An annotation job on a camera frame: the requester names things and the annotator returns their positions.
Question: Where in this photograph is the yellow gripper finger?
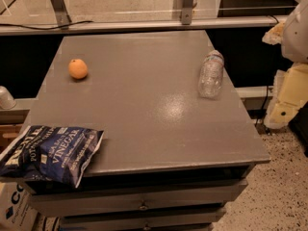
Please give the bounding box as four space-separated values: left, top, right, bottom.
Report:
264 63 308 129
262 22 285 45

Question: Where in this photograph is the clear plastic water bottle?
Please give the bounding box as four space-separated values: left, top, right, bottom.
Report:
198 50 224 98

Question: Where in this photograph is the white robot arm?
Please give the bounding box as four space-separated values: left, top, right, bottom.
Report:
262 0 308 129

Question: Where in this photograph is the grey drawer cabinet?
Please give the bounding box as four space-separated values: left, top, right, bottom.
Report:
19 29 272 231

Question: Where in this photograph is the lower grey drawer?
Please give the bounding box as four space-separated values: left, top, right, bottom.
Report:
60 206 225 231

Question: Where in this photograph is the grey drawer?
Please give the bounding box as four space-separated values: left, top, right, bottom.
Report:
29 179 247 217
60 206 225 231

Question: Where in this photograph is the orange fruit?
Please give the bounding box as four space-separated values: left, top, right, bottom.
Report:
68 59 88 80

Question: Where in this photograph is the upper grey drawer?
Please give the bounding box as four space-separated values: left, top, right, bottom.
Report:
29 179 247 217

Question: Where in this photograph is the blue vinegar chips bag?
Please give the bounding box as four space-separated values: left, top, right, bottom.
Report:
0 125 104 188

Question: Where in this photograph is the white cup on ledge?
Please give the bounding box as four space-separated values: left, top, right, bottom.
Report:
0 86 16 110

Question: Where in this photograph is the white cardboard box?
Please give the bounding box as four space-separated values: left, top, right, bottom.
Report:
0 183 38 231

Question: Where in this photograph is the black hanging cable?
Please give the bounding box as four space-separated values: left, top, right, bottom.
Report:
254 14 281 127

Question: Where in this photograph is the right metal bracket post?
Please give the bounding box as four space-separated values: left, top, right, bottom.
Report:
181 0 193 25

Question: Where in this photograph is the metal bracket post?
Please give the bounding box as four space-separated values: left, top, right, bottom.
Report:
50 0 71 26
181 0 193 25

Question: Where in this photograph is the left metal bracket post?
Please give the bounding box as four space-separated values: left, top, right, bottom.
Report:
50 0 71 26

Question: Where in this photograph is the black cable on ledge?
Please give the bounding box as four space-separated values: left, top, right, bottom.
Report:
0 19 94 31

